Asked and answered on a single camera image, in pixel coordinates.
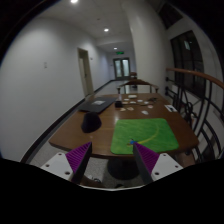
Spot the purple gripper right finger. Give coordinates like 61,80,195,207
133,142,159,184

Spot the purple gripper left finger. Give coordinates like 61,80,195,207
66,142,92,184

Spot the green mouse pad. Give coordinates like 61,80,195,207
111,118,179,155

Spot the black computer mouse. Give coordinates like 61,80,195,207
81,112,102,133

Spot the white card on table edge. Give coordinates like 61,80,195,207
164,105,177,112

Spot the dark grey laptop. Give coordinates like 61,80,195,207
78,97,116,113

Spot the small black box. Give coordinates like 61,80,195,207
115,101,123,108

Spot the wooden chair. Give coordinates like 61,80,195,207
117,79,159,94

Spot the wooden handrail with railing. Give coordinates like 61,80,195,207
165,68,224,162

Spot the glass double door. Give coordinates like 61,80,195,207
113,58,130,80

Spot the green exit sign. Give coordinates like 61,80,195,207
116,51,124,55

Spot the door in left wall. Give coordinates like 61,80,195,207
78,48,94,96

